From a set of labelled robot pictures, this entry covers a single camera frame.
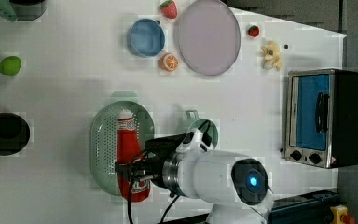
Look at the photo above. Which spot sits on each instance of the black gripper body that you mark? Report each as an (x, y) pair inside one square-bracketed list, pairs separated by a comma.
[(157, 152)]

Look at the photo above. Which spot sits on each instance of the red ketchup bottle toy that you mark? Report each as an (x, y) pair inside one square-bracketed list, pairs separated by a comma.
[(127, 147)]

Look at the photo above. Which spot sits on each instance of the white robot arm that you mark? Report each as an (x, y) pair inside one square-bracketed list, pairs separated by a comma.
[(236, 185)]

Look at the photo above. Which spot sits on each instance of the green oval strainer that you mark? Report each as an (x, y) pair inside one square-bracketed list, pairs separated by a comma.
[(103, 141)]

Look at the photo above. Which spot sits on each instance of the green mug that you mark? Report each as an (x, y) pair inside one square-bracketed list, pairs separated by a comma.
[(193, 120)]

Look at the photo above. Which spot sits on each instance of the orange slice toy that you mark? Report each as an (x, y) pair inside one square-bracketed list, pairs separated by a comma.
[(169, 62)]

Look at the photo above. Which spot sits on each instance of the blue bowl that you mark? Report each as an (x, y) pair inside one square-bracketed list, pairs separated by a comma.
[(145, 38)]

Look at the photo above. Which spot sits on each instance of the purple round plate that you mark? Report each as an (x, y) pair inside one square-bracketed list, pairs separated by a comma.
[(209, 37)]

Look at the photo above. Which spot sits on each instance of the black cylinder lower left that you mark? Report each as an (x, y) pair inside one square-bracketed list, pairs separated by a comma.
[(14, 134)]

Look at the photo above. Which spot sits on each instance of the black cylinder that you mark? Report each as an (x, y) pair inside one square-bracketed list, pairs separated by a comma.
[(14, 134), (29, 10)]

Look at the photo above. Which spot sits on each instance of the pink strawberry toy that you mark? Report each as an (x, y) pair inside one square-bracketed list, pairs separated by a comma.
[(169, 9)]

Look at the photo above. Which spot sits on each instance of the red strawberry toy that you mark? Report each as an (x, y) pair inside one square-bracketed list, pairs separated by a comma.
[(253, 31)]

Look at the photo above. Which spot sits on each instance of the green lime toy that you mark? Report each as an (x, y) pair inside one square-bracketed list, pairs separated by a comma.
[(10, 66)]

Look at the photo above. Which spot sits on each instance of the silver black toaster oven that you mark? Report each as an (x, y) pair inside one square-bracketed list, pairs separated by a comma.
[(322, 118)]

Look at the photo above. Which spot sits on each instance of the yellow red emergency button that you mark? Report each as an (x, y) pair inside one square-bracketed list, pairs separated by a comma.
[(341, 216)]

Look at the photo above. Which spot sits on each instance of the black cylinder upper left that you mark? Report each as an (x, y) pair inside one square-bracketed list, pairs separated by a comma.
[(29, 10)]

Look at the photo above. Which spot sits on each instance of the dark blue rail base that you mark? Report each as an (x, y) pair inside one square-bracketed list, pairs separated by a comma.
[(310, 208)]

